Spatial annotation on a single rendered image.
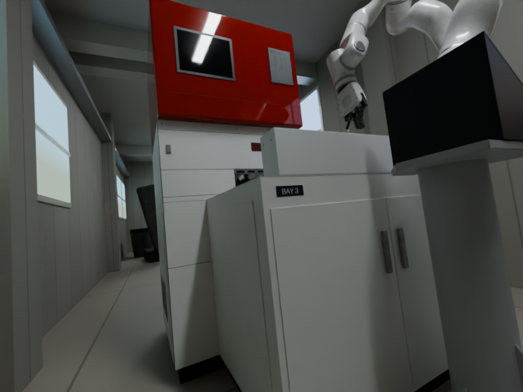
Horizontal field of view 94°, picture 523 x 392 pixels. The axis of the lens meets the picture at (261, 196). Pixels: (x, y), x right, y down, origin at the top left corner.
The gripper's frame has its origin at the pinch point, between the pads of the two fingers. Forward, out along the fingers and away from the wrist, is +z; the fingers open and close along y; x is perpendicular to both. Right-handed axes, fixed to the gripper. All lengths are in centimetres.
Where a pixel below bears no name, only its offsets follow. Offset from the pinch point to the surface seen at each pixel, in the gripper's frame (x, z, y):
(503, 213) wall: 165, 43, -33
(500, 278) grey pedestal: 3, 57, 21
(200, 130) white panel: -46, -27, -53
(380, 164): 1.9, 17.5, 1.2
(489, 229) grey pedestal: 2, 45, 23
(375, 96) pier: 151, -99, -83
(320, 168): -25.4, 18.5, 1.1
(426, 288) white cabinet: 16, 63, -8
